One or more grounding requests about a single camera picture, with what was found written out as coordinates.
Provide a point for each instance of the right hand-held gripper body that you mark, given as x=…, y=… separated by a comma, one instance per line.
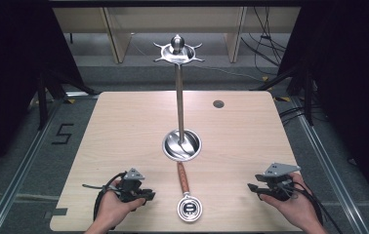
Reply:
x=280, y=187

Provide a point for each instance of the metal floor rail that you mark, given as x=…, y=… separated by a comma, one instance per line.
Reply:
x=329, y=172
x=20, y=175

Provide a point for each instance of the black tripod stand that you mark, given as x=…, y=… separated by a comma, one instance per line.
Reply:
x=42, y=100
x=308, y=97

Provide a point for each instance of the black curtain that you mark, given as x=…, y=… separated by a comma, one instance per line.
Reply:
x=351, y=81
x=7, y=81

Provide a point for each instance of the person's left hand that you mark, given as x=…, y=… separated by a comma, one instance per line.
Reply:
x=112, y=209

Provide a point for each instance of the round grey table grommet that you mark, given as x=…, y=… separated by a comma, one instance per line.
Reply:
x=218, y=104

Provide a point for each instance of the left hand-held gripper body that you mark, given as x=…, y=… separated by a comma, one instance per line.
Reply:
x=130, y=190

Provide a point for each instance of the person's right hand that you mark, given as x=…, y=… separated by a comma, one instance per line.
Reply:
x=298, y=208

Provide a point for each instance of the steel utensil rack stand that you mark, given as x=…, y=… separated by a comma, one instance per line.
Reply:
x=180, y=97

